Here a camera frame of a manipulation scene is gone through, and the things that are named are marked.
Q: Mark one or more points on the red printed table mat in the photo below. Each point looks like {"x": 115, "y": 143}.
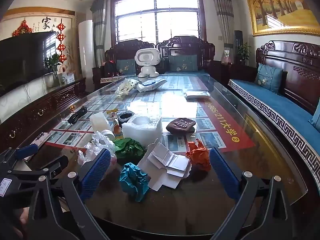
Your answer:
{"x": 220, "y": 120}

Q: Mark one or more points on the blue white flat packet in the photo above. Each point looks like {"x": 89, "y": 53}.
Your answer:
{"x": 150, "y": 85}

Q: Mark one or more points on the carved wooden television cabinet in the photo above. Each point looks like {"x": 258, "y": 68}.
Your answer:
{"x": 57, "y": 97}

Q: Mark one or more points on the black sponge block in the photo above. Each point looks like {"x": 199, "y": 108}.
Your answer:
{"x": 121, "y": 121}

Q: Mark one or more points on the short blue sofa seat pad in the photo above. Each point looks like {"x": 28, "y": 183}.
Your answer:
{"x": 200, "y": 74}

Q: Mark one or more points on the clear plastic bag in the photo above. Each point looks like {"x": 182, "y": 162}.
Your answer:
{"x": 97, "y": 142}

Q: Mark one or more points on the white standing air conditioner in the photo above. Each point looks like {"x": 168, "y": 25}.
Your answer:
{"x": 86, "y": 50}

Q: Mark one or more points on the calligraphy wall art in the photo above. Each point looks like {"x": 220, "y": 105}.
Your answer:
{"x": 46, "y": 21}

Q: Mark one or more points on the white plastic bottle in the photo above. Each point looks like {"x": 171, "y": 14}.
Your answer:
{"x": 100, "y": 122}

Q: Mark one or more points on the gold framed tree painting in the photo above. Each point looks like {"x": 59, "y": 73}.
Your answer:
{"x": 277, "y": 5}

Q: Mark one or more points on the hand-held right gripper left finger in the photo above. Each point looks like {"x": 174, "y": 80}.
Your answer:
{"x": 96, "y": 173}

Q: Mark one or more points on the torn white cardboard box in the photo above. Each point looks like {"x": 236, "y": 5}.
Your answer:
{"x": 162, "y": 165}

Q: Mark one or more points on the carved wooden short sofa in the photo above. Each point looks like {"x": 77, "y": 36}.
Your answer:
{"x": 182, "y": 46}

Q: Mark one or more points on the small potted plant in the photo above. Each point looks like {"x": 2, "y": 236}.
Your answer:
{"x": 243, "y": 51}

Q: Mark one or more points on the teal paper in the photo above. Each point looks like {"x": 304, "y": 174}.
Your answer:
{"x": 132, "y": 180}

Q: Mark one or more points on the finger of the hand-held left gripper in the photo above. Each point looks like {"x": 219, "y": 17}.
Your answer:
{"x": 57, "y": 163}
{"x": 26, "y": 152}

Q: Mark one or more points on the carved wooden long sofa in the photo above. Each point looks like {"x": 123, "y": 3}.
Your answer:
{"x": 297, "y": 65}

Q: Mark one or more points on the long blue sofa seat pad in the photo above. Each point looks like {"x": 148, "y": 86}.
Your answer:
{"x": 275, "y": 105}

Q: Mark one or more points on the crumpled white yellow bag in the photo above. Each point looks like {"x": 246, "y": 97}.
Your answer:
{"x": 127, "y": 86}

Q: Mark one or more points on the black red bag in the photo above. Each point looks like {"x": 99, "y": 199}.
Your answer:
{"x": 110, "y": 68}

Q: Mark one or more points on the silver metal object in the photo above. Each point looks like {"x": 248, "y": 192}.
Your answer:
{"x": 41, "y": 138}

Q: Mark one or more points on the white foam block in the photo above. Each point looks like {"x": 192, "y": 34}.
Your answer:
{"x": 150, "y": 132}

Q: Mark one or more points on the red wall ornament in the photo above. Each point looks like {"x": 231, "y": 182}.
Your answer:
{"x": 22, "y": 28}

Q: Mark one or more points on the small white box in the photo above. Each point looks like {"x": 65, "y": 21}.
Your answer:
{"x": 67, "y": 78}

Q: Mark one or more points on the green plant in glass vase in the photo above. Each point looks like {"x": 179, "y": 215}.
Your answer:
{"x": 53, "y": 61}

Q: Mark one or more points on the dark tall appliance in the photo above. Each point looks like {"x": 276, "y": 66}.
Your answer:
{"x": 238, "y": 37}

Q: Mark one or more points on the grey patterned curtain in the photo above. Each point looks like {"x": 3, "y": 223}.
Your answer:
{"x": 222, "y": 17}
{"x": 98, "y": 30}

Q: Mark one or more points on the red knot hanging decoration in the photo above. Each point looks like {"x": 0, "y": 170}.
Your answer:
{"x": 61, "y": 47}

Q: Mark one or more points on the teal embroidered cushion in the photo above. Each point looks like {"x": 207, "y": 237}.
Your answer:
{"x": 315, "y": 121}
{"x": 183, "y": 63}
{"x": 268, "y": 78}
{"x": 126, "y": 67}

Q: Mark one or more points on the green paper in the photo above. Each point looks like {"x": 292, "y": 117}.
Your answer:
{"x": 130, "y": 147}

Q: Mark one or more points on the orange paper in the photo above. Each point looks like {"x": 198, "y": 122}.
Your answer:
{"x": 198, "y": 155}

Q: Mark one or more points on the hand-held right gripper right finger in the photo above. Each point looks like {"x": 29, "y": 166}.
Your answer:
{"x": 223, "y": 172}

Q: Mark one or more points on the dark wooden side table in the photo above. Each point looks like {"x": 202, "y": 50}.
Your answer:
{"x": 232, "y": 71}

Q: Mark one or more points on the large barred window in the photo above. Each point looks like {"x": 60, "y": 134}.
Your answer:
{"x": 160, "y": 17}

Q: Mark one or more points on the black television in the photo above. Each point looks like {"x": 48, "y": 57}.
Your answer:
{"x": 22, "y": 60}

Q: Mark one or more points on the white robot toy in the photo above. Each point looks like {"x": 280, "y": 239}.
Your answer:
{"x": 147, "y": 57}

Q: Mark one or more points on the small picture stand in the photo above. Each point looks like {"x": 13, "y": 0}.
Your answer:
{"x": 225, "y": 57}

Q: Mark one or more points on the yellow snack wrapper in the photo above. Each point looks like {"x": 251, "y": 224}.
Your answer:
{"x": 115, "y": 123}

